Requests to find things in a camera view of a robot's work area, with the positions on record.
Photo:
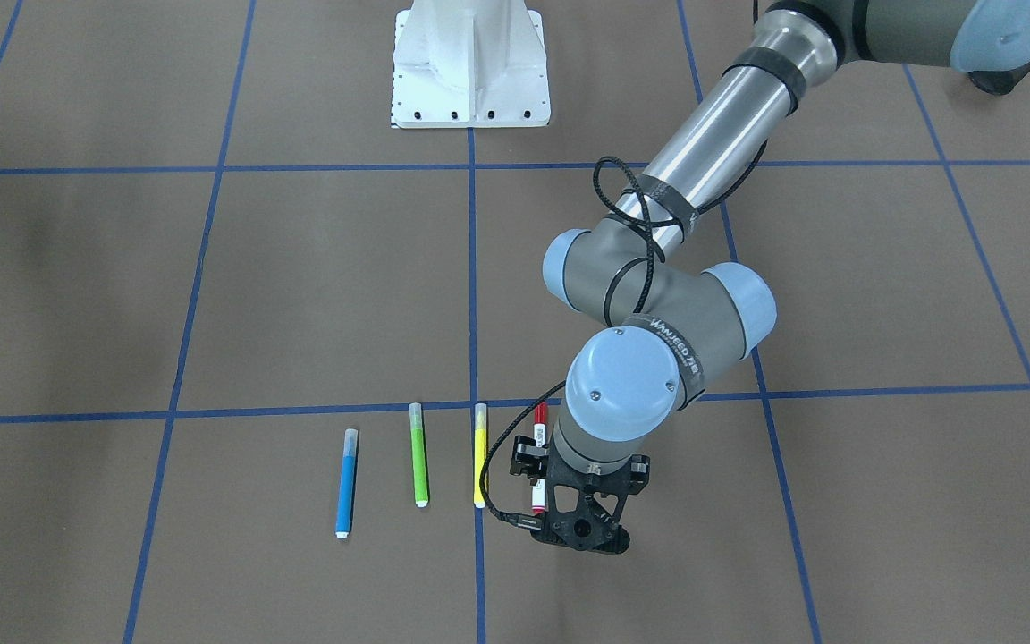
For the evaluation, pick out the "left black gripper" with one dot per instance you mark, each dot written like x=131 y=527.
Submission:
x=528 y=456

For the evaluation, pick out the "blue highlighter pen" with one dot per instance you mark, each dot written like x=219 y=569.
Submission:
x=347 y=484

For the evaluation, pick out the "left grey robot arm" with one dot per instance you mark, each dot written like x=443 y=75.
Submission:
x=667 y=334

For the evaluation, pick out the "yellow highlighter pen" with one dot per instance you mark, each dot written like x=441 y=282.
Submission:
x=479 y=446

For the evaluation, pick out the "green highlighter pen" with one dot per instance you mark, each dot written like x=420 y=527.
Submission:
x=417 y=443

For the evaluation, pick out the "black mesh pen cup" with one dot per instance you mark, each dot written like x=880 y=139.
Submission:
x=999 y=83

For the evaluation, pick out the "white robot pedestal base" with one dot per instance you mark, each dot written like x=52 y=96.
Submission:
x=470 y=64

